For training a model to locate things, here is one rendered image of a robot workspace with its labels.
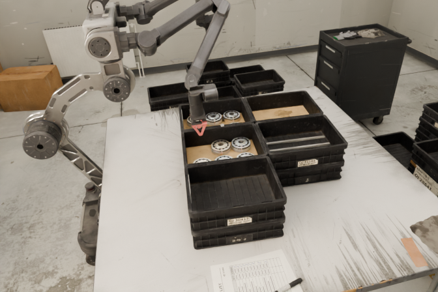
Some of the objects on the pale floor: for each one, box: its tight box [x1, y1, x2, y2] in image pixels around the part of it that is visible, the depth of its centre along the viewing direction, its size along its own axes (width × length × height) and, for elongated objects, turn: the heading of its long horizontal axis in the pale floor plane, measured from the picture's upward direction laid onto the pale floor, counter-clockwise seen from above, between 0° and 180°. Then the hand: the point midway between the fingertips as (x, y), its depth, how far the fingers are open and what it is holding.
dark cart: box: [314, 23, 409, 125], centre depth 332 cm, size 60×45×90 cm
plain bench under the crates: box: [93, 86, 438, 292], centre depth 211 cm, size 160×160×70 cm
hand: (199, 130), depth 159 cm, fingers open, 6 cm apart
